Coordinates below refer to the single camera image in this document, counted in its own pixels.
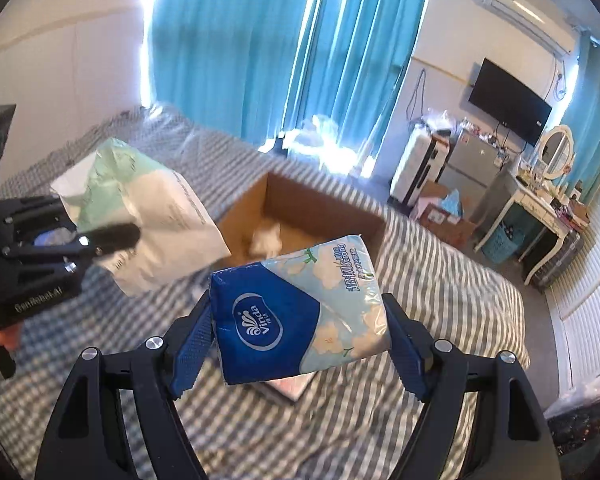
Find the grey mini fridge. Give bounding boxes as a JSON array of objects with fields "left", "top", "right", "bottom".
[{"left": 437, "top": 130, "right": 507, "bottom": 207}]

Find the blue floral tissue pack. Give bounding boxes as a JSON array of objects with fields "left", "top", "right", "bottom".
[{"left": 209, "top": 233, "right": 392, "bottom": 387}]

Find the white slatted panel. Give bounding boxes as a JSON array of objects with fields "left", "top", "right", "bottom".
[{"left": 549, "top": 194, "right": 600, "bottom": 402}]

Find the green white tissue pack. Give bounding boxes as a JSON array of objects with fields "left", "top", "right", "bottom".
[{"left": 50, "top": 137, "right": 232, "bottom": 297}]

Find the white vanity desk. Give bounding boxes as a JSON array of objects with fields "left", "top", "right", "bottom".
[{"left": 472, "top": 167, "right": 589, "bottom": 287}]

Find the crumpled plastic bag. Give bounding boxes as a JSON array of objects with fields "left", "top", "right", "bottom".
[{"left": 544, "top": 370, "right": 600, "bottom": 442}]

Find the bed with checked blanket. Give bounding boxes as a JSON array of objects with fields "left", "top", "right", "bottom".
[{"left": 0, "top": 104, "right": 531, "bottom": 480}]

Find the oval vanity mirror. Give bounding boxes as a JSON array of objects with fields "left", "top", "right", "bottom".
[{"left": 534, "top": 124, "right": 577, "bottom": 181}]

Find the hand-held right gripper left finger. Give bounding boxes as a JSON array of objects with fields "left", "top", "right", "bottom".
[{"left": 40, "top": 294, "right": 217, "bottom": 480}]

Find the small cardboard box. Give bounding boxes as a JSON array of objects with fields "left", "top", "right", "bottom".
[{"left": 412, "top": 182, "right": 479, "bottom": 252}]

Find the pink flat item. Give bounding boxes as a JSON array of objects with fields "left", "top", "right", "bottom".
[{"left": 267, "top": 370, "right": 317, "bottom": 404}]

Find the white air conditioner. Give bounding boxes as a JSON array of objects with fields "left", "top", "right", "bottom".
[{"left": 482, "top": 0, "right": 579, "bottom": 59}]

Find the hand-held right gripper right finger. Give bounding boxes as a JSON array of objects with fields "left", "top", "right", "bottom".
[{"left": 380, "top": 292, "right": 567, "bottom": 480}]

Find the blue tissue bundle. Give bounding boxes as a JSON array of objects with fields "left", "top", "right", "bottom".
[{"left": 439, "top": 188, "right": 464, "bottom": 222}]

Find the person's left hand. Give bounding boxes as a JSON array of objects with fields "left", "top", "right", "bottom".
[{"left": 0, "top": 324, "right": 24, "bottom": 353}]

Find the teal laundry basket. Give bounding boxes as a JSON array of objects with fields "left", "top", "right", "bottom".
[{"left": 481, "top": 209, "right": 531, "bottom": 264}]

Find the black wall television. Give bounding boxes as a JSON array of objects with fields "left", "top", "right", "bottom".
[{"left": 467, "top": 57, "right": 553, "bottom": 147}]

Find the dark trunk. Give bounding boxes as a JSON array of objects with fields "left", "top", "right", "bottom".
[{"left": 532, "top": 229, "right": 587, "bottom": 292}]

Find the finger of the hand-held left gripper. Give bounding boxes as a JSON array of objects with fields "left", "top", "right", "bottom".
[
  {"left": 0, "top": 223, "right": 142, "bottom": 274},
  {"left": 0, "top": 196, "right": 77, "bottom": 228}
]

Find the teal window curtain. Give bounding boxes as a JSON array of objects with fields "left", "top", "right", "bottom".
[
  {"left": 280, "top": 0, "right": 438, "bottom": 181},
  {"left": 147, "top": 0, "right": 326, "bottom": 137},
  {"left": 564, "top": 25, "right": 600, "bottom": 207}
]

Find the white soft item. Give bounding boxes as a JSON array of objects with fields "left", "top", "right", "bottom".
[{"left": 249, "top": 217, "right": 284, "bottom": 262}]

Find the white suitcase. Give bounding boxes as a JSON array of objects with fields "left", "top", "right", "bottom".
[{"left": 390, "top": 122, "right": 453, "bottom": 209}]

